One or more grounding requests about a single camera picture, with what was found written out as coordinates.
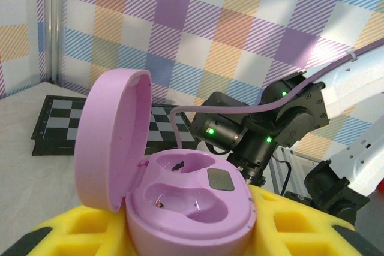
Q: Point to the purple earbud charging case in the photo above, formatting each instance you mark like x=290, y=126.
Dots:
x=195, y=208

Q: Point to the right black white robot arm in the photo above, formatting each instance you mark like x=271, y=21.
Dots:
x=360, y=88

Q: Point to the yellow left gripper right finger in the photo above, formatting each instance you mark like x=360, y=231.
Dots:
x=300, y=226

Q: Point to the aluminium frame post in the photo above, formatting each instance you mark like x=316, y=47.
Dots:
x=54, y=28

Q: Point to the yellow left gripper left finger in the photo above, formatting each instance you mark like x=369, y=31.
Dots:
x=75, y=229

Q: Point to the black grey chessboard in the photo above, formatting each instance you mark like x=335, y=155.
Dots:
x=57, y=124

